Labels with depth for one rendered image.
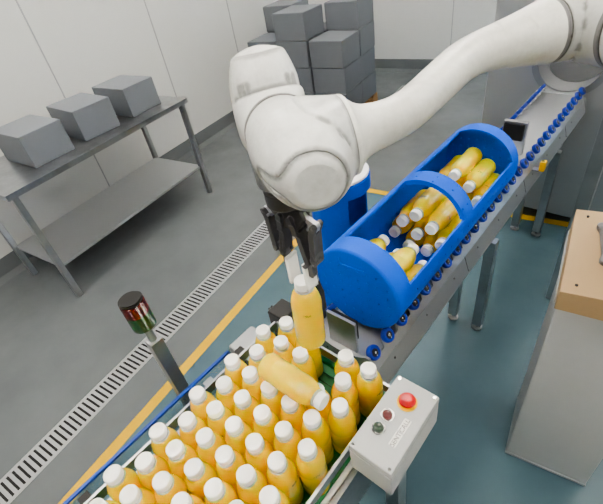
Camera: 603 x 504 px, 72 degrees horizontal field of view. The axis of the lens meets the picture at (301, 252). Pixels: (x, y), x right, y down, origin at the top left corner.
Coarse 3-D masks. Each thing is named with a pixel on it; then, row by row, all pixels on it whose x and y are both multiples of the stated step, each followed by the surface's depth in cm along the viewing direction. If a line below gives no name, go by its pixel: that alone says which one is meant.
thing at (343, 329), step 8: (328, 312) 119; (336, 312) 119; (328, 320) 121; (336, 320) 118; (344, 320) 116; (352, 320) 116; (336, 328) 121; (344, 328) 118; (352, 328) 115; (336, 336) 124; (344, 336) 121; (352, 336) 118; (344, 344) 123; (352, 344) 120
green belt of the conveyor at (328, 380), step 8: (328, 360) 125; (328, 368) 122; (320, 376) 120; (328, 376) 120; (328, 384) 118; (328, 392) 116; (384, 392) 115; (360, 424) 108; (336, 456) 102; (328, 464) 101; (344, 464) 101; (336, 480) 98; (304, 496) 96; (320, 496) 96
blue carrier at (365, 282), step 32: (480, 128) 153; (448, 160) 173; (512, 160) 151; (416, 192) 160; (448, 192) 128; (384, 224) 147; (352, 256) 110; (384, 256) 109; (416, 256) 145; (448, 256) 129; (352, 288) 118; (384, 288) 109; (416, 288) 114; (384, 320) 117
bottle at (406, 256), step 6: (408, 246) 126; (396, 252) 123; (402, 252) 122; (408, 252) 122; (414, 252) 124; (396, 258) 120; (402, 258) 120; (408, 258) 121; (414, 258) 123; (402, 264) 119; (408, 264) 121; (408, 270) 122
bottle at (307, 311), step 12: (300, 300) 84; (312, 300) 84; (300, 312) 85; (312, 312) 85; (300, 324) 88; (312, 324) 87; (300, 336) 90; (312, 336) 89; (324, 336) 92; (312, 348) 92
